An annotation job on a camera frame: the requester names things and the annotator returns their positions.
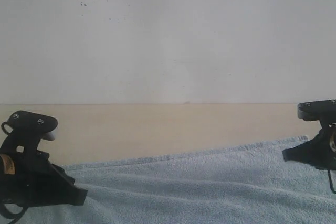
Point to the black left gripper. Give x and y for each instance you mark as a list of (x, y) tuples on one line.
[(30, 180)]

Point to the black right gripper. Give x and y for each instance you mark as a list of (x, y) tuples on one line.
[(319, 153)]

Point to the light blue terry towel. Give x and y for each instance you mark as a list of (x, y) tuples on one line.
[(245, 184)]

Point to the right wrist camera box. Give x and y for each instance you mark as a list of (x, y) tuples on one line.
[(317, 111)]

